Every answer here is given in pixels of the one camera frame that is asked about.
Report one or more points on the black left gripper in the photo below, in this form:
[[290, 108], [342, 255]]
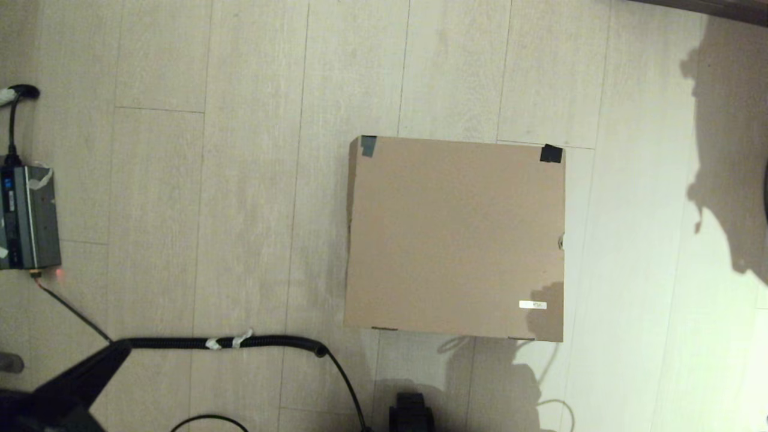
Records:
[[42, 417]]

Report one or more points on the brown cardboard shoe box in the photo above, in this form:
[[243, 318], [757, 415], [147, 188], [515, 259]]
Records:
[[456, 240]]

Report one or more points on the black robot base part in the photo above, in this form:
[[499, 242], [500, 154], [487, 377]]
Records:
[[411, 414]]

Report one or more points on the grey power supply unit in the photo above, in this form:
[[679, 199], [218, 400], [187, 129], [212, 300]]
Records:
[[33, 222]]

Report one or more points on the dark wooden furniture edge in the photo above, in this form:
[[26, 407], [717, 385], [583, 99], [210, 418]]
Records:
[[738, 9]]

